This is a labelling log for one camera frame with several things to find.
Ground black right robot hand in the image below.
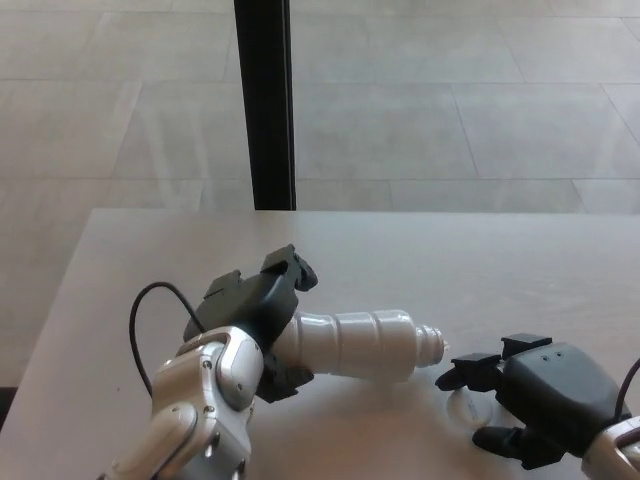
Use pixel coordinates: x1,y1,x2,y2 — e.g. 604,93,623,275
434,332,634,472

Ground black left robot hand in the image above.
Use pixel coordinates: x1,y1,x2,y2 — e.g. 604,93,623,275
184,243,320,405

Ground white screw bottle cap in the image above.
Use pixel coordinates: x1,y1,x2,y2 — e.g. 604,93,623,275
445,387,495,430

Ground white plastic bottle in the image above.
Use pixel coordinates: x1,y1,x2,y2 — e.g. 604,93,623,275
276,307,454,387

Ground black object beside desk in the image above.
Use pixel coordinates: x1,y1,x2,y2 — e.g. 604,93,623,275
0,387,19,426

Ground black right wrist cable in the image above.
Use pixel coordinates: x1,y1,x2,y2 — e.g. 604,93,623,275
613,356,640,422

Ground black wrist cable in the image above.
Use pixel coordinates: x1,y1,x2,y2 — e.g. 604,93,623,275
613,356,640,422
128,281,207,397

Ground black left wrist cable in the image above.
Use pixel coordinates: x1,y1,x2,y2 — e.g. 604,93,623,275
128,281,207,397

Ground black vertical window post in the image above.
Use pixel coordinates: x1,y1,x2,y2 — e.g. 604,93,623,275
233,0,297,211

